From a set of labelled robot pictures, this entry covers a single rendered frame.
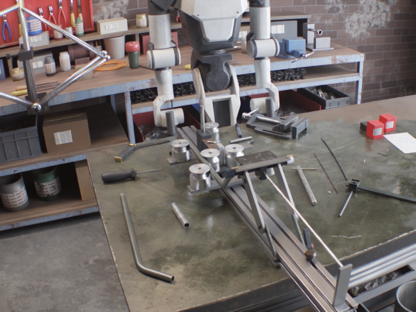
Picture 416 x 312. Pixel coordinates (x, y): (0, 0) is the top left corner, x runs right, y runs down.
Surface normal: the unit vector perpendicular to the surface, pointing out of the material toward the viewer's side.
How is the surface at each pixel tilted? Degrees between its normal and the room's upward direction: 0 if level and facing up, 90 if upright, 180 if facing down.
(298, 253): 0
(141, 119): 90
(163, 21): 90
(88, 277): 0
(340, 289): 90
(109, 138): 0
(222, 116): 80
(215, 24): 90
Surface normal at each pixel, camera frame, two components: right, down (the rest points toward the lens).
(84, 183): 0.40, 0.39
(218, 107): 0.27, 0.25
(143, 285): -0.04, -0.90
